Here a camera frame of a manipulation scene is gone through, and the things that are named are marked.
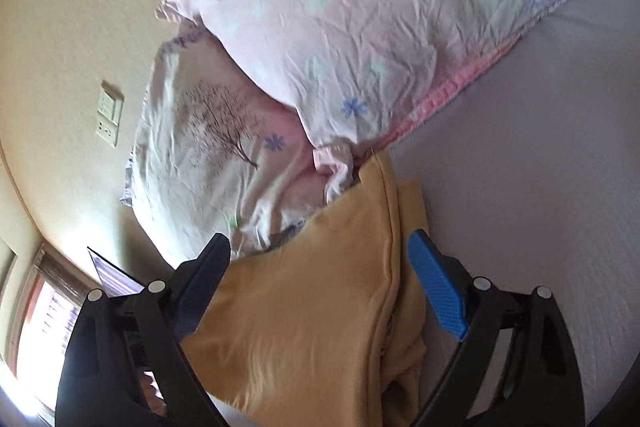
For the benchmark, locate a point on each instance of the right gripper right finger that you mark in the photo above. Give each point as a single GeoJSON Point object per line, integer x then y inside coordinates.
{"type": "Point", "coordinates": [540, 382]}

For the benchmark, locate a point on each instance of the left pink floral pillow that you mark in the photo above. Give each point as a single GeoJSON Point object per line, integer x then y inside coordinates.
{"type": "Point", "coordinates": [214, 154]}

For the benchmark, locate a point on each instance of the tan long-sleeve shirt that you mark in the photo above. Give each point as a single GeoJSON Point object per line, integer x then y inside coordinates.
{"type": "Point", "coordinates": [326, 330]}

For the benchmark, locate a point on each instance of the right pink floral pillow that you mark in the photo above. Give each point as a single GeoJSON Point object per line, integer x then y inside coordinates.
{"type": "Point", "coordinates": [375, 16]}

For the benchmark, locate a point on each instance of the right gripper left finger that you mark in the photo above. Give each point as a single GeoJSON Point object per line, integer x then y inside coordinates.
{"type": "Point", "coordinates": [124, 365]}

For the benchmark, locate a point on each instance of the pink floral pillow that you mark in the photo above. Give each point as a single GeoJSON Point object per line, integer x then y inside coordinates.
{"type": "Point", "coordinates": [214, 154]}
{"type": "Point", "coordinates": [375, 16]}

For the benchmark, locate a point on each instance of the window with frame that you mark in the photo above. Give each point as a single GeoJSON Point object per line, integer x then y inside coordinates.
{"type": "Point", "coordinates": [40, 301]}

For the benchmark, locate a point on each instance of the white wall socket panel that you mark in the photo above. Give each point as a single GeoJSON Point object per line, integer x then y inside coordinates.
{"type": "Point", "coordinates": [109, 113]}

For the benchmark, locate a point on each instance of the lilac bed sheet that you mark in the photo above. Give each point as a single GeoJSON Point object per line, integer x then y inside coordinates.
{"type": "Point", "coordinates": [531, 177]}

